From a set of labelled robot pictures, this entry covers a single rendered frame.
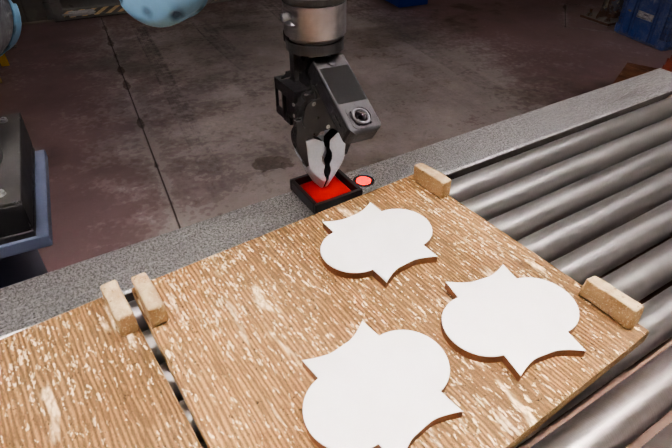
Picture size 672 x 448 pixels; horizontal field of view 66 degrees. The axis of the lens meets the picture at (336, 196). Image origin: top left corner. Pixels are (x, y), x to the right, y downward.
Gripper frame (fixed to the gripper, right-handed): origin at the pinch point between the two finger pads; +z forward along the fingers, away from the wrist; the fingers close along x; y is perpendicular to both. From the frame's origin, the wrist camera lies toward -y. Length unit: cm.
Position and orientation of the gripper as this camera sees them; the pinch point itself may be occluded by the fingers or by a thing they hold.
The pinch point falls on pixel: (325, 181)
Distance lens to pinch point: 73.4
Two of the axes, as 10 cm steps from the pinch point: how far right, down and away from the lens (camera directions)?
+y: -5.2, -5.0, 7.0
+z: 0.0, 8.1, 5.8
